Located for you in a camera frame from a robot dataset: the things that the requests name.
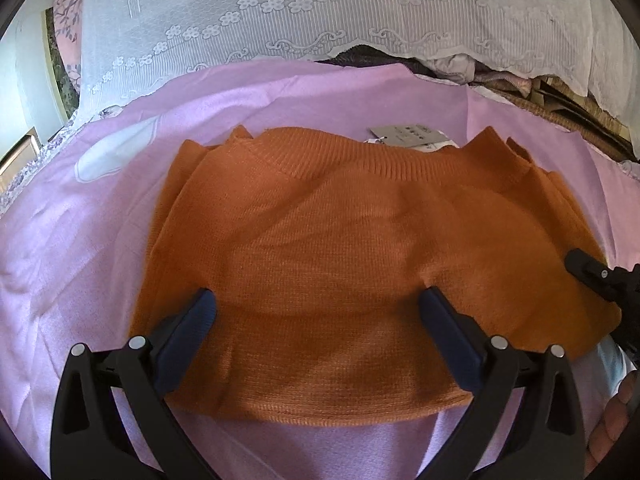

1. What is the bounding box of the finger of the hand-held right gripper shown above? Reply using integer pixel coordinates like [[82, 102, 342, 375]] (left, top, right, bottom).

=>
[[564, 247, 622, 304]]

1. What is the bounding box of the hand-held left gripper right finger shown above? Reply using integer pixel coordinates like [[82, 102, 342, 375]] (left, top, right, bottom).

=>
[[417, 286, 586, 480]]

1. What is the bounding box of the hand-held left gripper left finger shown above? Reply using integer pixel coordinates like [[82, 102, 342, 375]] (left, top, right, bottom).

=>
[[49, 287, 222, 480]]

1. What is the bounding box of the orange knit sweater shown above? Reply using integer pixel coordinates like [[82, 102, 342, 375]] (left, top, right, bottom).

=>
[[129, 124, 623, 428]]

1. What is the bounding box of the person's right hand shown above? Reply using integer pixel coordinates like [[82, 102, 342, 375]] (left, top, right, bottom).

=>
[[586, 370, 640, 479]]

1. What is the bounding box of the lilac bed sheet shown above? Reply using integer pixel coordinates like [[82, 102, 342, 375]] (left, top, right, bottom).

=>
[[0, 57, 640, 480]]

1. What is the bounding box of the woven straw mat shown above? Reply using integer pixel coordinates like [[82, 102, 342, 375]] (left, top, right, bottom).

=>
[[475, 77, 638, 158]]

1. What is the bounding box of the paper clothing tag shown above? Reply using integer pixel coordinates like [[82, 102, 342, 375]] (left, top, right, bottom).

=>
[[362, 122, 453, 153]]

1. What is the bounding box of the lavender floral bed cover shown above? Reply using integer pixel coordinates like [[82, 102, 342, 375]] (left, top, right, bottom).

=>
[[0, 104, 123, 211]]

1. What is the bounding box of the pink floral cloth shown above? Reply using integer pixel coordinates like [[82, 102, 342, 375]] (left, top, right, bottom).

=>
[[52, 0, 88, 96]]

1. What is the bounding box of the white lace cloth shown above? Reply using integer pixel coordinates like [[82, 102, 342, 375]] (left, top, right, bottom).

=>
[[75, 0, 640, 126]]

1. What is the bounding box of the wooden frame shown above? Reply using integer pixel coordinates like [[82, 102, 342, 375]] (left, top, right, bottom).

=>
[[0, 127, 40, 177]]

